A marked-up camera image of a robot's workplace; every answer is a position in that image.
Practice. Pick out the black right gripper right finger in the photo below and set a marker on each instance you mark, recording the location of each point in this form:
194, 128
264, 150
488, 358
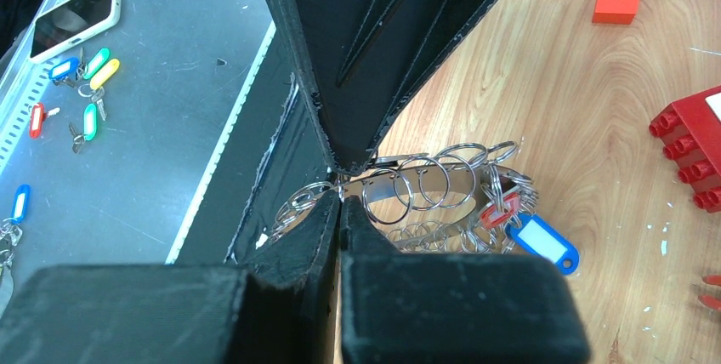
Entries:
401, 307

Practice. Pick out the spare yellow key tag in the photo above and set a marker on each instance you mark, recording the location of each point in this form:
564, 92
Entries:
94, 88

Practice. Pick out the spare blue key tag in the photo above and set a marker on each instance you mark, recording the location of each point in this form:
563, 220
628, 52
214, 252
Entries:
65, 73

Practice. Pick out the red window toy brick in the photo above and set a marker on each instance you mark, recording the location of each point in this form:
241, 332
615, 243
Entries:
689, 129

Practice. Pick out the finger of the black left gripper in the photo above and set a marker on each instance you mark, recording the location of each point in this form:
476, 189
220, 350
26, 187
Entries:
287, 20
370, 58

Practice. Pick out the spare green key tag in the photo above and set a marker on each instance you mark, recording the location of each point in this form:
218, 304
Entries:
96, 63

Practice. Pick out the white smartphone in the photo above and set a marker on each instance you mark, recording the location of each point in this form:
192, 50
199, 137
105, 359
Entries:
70, 23

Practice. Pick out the spare red key tag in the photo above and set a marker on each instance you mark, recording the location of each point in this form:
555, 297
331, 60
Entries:
39, 115

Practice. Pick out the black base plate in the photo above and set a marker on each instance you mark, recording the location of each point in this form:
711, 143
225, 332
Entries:
267, 150

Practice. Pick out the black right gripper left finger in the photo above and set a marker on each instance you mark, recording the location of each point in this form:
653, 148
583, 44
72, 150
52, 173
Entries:
259, 312

